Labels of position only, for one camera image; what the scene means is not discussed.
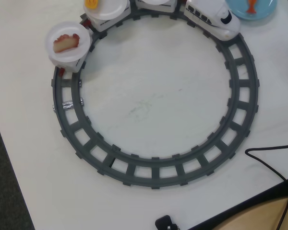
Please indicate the orange shrimp sushi toy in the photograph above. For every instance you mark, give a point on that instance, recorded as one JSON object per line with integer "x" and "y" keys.
{"x": 251, "y": 7}

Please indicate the grey circular toy track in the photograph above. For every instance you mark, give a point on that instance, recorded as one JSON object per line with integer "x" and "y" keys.
{"x": 156, "y": 172}

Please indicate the light wooden furniture surface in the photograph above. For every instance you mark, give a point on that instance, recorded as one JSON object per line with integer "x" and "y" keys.
{"x": 261, "y": 215}

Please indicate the blue round dish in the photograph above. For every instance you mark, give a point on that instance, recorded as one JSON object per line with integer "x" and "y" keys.
{"x": 265, "y": 9}

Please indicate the yellow egg sushi toy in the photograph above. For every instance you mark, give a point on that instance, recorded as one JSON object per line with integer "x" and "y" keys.
{"x": 91, "y": 4}

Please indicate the white Shinkansen toy locomotive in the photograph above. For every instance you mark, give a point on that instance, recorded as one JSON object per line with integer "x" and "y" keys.
{"x": 206, "y": 13}

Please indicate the silver foil strip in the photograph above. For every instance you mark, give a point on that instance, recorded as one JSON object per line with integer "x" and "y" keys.
{"x": 68, "y": 105}

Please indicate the black power adapter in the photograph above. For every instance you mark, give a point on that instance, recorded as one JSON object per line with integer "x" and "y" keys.
{"x": 164, "y": 221}

